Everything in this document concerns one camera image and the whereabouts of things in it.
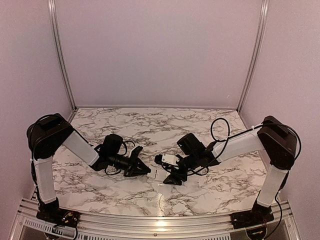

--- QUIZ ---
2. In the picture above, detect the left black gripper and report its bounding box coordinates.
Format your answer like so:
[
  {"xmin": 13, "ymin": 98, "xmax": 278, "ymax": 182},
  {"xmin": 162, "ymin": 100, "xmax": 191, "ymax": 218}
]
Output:
[{"xmin": 108, "ymin": 152, "xmax": 151, "ymax": 177}]

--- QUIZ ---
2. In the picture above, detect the white remote control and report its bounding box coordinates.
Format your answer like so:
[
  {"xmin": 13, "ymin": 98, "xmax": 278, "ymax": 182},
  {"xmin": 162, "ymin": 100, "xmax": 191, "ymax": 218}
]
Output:
[{"xmin": 146, "ymin": 168, "xmax": 169, "ymax": 186}]

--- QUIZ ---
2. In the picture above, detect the white battery cover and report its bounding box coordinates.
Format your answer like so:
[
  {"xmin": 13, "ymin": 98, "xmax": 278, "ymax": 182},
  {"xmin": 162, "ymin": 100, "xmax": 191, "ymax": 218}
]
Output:
[{"xmin": 147, "ymin": 166, "xmax": 158, "ymax": 179}]

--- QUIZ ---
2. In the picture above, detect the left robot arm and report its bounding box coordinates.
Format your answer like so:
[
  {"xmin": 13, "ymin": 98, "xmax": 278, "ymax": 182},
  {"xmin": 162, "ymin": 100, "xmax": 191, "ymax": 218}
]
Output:
[{"xmin": 26, "ymin": 113, "xmax": 151, "ymax": 223}]

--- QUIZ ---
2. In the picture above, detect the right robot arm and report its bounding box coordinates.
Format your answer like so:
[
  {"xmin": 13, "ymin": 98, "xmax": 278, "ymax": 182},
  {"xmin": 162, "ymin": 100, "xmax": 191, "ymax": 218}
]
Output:
[{"xmin": 154, "ymin": 115, "xmax": 302, "ymax": 224}]

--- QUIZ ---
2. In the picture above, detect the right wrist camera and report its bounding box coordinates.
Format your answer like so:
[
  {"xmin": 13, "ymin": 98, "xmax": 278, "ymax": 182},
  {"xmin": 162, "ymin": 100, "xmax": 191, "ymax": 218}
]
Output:
[{"xmin": 154, "ymin": 154, "xmax": 180, "ymax": 167}]

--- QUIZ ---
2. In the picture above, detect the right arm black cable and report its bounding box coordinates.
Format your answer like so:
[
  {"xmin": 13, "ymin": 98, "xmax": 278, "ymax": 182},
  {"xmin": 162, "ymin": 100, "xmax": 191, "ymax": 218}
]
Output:
[{"xmin": 184, "ymin": 117, "xmax": 302, "ymax": 236}]

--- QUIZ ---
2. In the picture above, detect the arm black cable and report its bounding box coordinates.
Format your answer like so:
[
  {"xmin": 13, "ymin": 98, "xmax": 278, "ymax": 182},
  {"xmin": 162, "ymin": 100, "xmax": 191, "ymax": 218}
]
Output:
[
  {"xmin": 184, "ymin": 117, "xmax": 302, "ymax": 236},
  {"xmin": 26, "ymin": 114, "xmax": 136, "ymax": 176}
]

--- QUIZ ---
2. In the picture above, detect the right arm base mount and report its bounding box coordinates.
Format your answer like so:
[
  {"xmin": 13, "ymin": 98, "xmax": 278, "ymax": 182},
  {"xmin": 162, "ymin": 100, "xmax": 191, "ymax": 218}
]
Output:
[{"xmin": 230, "ymin": 201, "xmax": 275, "ymax": 229}]

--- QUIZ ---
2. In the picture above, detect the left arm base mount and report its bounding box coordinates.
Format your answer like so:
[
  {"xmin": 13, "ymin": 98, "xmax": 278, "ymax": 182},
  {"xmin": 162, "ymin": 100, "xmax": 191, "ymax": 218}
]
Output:
[{"xmin": 36, "ymin": 198, "xmax": 80, "ymax": 228}]

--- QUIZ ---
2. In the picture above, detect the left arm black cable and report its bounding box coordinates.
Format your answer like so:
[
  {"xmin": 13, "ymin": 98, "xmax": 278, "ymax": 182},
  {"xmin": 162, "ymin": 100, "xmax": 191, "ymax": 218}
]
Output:
[{"xmin": 26, "ymin": 114, "xmax": 136, "ymax": 176}]

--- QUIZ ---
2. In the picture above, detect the front aluminium rail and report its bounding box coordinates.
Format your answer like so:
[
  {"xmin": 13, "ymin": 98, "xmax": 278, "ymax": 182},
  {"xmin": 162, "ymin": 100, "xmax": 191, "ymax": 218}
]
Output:
[{"xmin": 8, "ymin": 199, "xmax": 301, "ymax": 240}]

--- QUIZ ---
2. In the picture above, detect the left aluminium frame post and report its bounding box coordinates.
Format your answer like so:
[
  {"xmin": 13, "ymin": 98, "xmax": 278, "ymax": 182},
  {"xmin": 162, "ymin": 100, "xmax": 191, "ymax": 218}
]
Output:
[{"xmin": 48, "ymin": 0, "xmax": 77, "ymax": 112}]

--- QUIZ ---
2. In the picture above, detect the aluminium frame post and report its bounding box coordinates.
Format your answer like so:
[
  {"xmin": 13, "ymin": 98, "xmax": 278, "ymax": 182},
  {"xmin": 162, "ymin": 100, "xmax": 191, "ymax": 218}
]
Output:
[
  {"xmin": 48, "ymin": 0, "xmax": 77, "ymax": 112},
  {"xmin": 236, "ymin": 0, "xmax": 270, "ymax": 114}
]

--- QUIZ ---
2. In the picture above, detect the right aluminium frame post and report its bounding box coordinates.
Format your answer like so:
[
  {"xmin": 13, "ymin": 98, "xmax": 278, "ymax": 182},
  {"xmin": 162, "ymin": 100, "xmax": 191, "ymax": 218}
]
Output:
[{"xmin": 236, "ymin": 0, "xmax": 270, "ymax": 114}]

